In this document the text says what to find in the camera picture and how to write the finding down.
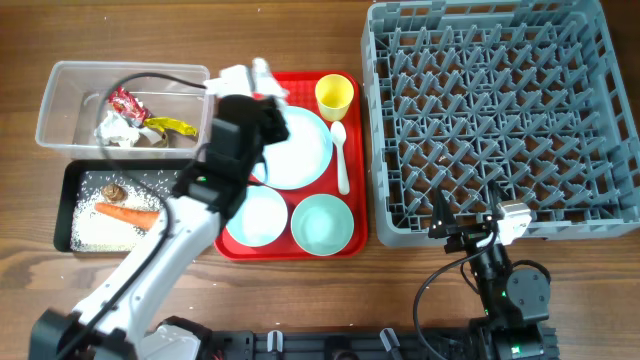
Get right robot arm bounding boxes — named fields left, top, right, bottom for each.
left=419, top=180, right=558, bottom=359

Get black plastic tray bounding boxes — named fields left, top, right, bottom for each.
left=53, top=159, right=189, bottom=252

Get clear plastic bin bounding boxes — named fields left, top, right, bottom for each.
left=35, top=61, right=213, bottom=159

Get yellow plastic cup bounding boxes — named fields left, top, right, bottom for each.
left=314, top=74, right=355, bottom=122

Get brown food lump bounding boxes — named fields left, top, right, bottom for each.
left=101, top=183, right=127, bottom=203

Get white rice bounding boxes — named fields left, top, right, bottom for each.
left=71, top=170, right=177, bottom=252

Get teal green bowl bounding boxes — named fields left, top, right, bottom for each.
left=290, top=194, right=355, bottom=257

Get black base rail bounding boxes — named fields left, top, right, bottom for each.
left=199, top=327, right=560, bottom=360

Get light blue bowl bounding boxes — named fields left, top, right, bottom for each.
left=226, top=186, right=289, bottom=248

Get white plastic spoon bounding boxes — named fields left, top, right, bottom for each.
left=330, top=121, right=350, bottom=195

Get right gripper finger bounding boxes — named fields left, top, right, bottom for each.
left=487, top=180, right=508, bottom=219
left=432, top=188, right=456, bottom=227

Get red foil wrapper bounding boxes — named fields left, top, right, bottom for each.
left=107, top=86, right=151, bottom=127

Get grey dishwasher rack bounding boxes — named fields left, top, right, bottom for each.
left=361, top=1, right=639, bottom=247

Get large light blue plate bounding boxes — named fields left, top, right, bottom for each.
left=252, top=106, right=333, bottom=190

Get yellow wrapper strip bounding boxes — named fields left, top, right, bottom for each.
left=143, top=117, right=198, bottom=148

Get orange carrot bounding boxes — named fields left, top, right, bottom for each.
left=94, top=203, right=159, bottom=231

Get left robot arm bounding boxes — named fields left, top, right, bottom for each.
left=28, top=95, right=289, bottom=359

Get white tissue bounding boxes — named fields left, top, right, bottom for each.
left=94, top=111, right=141, bottom=148
left=252, top=57, right=289, bottom=108

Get red serving tray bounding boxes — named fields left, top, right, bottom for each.
left=214, top=72, right=368, bottom=261

